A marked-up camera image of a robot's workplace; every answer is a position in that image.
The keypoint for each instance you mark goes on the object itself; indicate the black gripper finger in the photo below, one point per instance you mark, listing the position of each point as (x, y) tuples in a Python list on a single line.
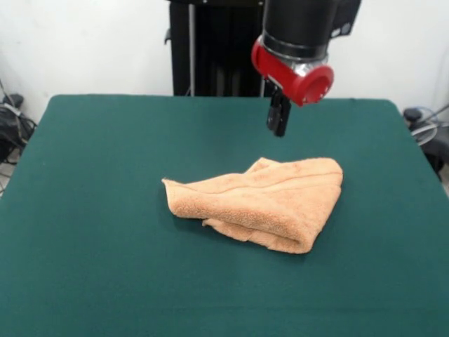
[(272, 114), (285, 121)]

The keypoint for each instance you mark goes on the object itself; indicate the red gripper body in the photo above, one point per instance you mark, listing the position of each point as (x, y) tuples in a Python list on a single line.
[(280, 73)]

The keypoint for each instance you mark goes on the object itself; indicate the orange terry towel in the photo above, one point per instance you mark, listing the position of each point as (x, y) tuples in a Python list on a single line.
[(266, 203)]

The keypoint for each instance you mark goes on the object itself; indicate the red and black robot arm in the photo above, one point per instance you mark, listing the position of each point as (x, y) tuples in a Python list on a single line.
[(298, 24)]

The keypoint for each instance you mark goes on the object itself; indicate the black stand base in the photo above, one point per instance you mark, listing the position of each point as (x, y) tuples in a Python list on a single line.
[(12, 126), (433, 144)]

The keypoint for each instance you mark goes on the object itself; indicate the dark green table cloth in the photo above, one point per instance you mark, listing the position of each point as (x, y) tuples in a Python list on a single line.
[(105, 228)]

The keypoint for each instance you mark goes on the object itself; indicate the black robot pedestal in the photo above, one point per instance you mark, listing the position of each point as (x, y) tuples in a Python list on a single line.
[(217, 45)]

